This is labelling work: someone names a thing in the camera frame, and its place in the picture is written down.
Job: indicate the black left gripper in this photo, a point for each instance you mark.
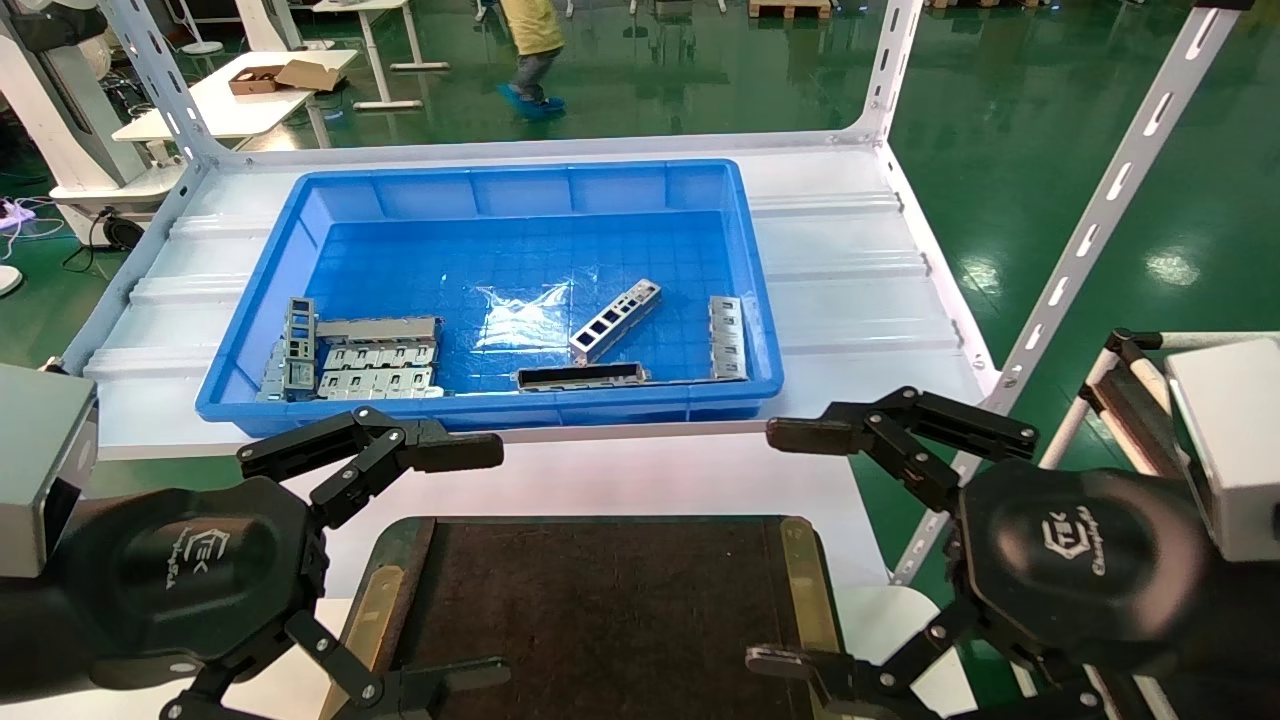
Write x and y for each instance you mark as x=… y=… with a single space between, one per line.
x=190 y=570

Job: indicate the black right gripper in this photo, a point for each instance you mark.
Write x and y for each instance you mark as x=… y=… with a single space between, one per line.
x=1090 y=560

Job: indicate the grey metal plate square holes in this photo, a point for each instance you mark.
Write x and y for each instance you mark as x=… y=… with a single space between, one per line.
x=648 y=292
x=300 y=372

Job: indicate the white robot base unit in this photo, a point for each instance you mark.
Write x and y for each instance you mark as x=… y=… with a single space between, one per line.
x=60 y=110

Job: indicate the black container tray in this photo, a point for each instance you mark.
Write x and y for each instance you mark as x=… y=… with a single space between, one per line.
x=600 y=620

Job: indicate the long grey metal channel part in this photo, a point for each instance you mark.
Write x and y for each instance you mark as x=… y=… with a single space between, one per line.
x=380 y=328

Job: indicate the grey perforated metal plate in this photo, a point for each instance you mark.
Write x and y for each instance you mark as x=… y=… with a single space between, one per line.
x=727 y=340
x=400 y=385
x=350 y=356

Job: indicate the clear plastic film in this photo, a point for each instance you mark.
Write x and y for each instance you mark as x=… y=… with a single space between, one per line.
x=530 y=320

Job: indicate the blue plastic bin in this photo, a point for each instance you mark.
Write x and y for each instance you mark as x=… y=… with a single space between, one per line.
x=640 y=250

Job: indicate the white table with box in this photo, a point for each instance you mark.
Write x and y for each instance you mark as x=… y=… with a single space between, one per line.
x=230 y=110

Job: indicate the white round stand base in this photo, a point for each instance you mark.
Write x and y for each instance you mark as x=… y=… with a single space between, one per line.
x=8 y=280

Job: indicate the open cardboard box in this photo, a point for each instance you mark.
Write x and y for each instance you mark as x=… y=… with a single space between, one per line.
x=310 y=73

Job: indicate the white desk with metal legs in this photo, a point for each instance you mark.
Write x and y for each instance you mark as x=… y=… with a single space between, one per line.
x=370 y=50

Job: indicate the white power strip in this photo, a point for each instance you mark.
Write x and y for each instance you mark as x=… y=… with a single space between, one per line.
x=10 y=212

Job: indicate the person in yellow shirt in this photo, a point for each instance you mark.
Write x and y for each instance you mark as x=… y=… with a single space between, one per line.
x=530 y=30

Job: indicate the wooden pallet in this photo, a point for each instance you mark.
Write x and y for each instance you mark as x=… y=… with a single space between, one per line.
x=790 y=10

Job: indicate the small grey metal bracket part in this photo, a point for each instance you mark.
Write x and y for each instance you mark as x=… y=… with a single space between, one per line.
x=272 y=385

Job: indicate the dark metal frame part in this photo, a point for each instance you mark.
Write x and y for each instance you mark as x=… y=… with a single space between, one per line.
x=580 y=377

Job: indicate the white tube frame cart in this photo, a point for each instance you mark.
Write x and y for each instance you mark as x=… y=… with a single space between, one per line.
x=1130 y=345

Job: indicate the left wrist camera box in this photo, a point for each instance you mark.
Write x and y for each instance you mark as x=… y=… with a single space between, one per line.
x=35 y=460

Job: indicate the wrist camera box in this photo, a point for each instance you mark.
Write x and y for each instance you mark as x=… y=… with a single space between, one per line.
x=35 y=460
x=1235 y=450

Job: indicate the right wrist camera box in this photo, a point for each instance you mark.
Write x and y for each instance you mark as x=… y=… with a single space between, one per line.
x=1235 y=450

